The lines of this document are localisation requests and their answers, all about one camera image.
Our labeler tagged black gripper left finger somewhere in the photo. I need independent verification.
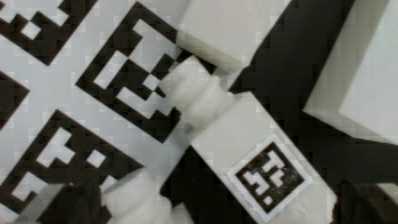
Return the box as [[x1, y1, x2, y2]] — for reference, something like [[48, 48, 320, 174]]
[[11, 181, 114, 224]]

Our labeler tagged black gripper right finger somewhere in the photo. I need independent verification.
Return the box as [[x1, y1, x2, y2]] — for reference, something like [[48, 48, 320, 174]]
[[339, 181, 398, 224]]

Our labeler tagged white chair seat with pegs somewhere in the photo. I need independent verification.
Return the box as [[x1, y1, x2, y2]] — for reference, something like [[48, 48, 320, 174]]
[[103, 168, 195, 224]]

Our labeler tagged white threaded chair leg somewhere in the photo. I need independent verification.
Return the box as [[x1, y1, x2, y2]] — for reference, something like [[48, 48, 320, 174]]
[[160, 0, 336, 224]]

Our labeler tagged white block chair part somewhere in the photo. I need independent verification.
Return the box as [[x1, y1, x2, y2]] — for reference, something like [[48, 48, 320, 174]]
[[304, 0, 398, 145]]

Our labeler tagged white marker sheet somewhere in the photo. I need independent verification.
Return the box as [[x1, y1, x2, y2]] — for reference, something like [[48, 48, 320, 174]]
[[0, 0, 192, 223]]

